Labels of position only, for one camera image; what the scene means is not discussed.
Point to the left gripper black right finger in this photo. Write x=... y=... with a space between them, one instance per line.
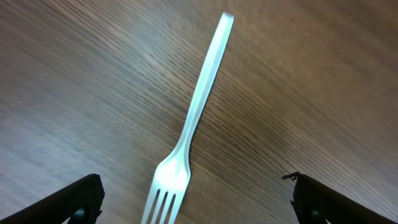
x=314 y=202

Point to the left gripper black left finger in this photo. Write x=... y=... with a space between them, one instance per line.
x=79 y=202

